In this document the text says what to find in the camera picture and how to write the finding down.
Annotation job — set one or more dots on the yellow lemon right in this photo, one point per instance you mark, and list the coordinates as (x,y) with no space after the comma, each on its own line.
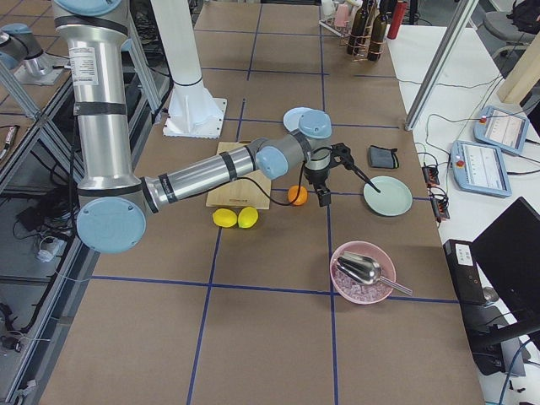
(247,217)

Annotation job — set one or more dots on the yellow lemon left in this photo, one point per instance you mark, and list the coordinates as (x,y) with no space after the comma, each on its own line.
(224,218)

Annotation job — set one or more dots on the blue teach pendant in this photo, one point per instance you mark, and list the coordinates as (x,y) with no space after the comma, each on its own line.
(502,128)
(480,168)

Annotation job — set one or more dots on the wooden cutting board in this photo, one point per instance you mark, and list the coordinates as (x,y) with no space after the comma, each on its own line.
(242,193)

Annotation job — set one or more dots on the aluminium frame post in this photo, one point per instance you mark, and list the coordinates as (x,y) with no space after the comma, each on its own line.
(447,44)

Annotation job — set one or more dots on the black desktop box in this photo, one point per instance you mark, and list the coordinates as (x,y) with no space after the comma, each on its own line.
(464,273)

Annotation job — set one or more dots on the copper wire bottle rack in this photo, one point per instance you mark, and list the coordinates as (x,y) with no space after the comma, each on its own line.
(362,46)

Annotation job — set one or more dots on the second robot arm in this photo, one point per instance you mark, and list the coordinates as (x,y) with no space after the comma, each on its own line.
(22,53)

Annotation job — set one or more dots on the metal scoop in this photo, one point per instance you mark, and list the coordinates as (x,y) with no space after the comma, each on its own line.
(365,270)

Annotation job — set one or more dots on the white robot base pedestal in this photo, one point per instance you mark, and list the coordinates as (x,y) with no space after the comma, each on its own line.
(193,112)

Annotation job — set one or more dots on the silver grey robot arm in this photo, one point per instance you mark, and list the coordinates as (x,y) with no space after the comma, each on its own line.
(114,203)

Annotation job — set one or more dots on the black monitor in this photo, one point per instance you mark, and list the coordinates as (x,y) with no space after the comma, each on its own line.
(508,254)

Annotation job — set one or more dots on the dark grey folded cloth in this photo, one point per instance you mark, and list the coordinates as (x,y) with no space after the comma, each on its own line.
(383,158)

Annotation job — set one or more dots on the orange fruit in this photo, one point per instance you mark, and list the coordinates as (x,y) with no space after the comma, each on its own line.
(297,195)

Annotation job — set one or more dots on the white wire cup rack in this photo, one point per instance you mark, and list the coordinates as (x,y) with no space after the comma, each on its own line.
(328,9)

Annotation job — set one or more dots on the green plate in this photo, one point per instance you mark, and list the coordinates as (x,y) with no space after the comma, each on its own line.
(393,198)

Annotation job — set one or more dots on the yellow lemon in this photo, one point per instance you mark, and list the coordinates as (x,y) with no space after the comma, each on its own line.
(224,218)
(247,217)

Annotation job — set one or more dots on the pink bowl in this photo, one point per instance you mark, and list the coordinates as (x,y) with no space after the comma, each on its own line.
(356,292)

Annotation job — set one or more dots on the dark green wine bottle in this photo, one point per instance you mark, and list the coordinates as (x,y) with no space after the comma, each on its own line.
(378,32)
(358,26)

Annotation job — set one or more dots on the blue teach pendant far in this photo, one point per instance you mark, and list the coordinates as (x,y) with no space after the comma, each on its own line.
(502,128)

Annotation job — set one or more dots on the pink cup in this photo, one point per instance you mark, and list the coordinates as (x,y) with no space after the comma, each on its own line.
(341,17)

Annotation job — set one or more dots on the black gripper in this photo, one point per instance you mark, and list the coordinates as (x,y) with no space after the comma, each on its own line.
(316,177)

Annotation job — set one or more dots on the blue teach pendant near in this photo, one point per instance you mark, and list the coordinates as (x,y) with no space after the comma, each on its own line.
(480,168)

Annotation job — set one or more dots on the red cylinder bottle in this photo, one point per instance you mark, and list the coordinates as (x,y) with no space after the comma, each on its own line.
(397,17)

